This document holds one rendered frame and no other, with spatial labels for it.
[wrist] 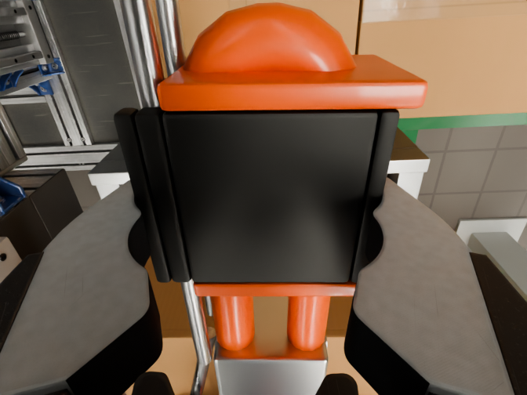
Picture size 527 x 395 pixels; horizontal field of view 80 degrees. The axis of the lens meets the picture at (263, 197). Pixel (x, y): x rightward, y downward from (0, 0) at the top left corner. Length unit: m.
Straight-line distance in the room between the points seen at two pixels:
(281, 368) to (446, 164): 1.38
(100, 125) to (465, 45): 1.00
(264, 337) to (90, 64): 1.01
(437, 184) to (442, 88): 0.85
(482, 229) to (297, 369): 1.63
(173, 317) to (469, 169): 1.35
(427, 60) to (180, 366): 0.66
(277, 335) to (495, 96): 0.69
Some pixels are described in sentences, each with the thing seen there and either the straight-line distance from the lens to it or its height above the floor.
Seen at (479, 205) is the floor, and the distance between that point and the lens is 1.70.
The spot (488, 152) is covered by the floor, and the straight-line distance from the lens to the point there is 1.57.
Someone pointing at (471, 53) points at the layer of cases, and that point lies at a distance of 0.75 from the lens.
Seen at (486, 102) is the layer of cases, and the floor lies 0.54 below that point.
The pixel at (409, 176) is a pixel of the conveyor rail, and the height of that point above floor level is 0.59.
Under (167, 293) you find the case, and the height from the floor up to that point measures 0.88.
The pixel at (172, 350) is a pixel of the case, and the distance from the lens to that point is 0.47.
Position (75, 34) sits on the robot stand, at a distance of 1.12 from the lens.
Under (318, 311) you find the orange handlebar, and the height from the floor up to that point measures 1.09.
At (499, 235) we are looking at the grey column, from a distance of 1.81.
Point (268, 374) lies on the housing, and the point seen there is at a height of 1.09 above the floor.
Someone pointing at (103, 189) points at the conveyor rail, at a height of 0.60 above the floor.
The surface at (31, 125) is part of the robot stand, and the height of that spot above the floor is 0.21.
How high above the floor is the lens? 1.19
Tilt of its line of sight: 58 degrees down
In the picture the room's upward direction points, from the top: 178 degrees counter-clockwise
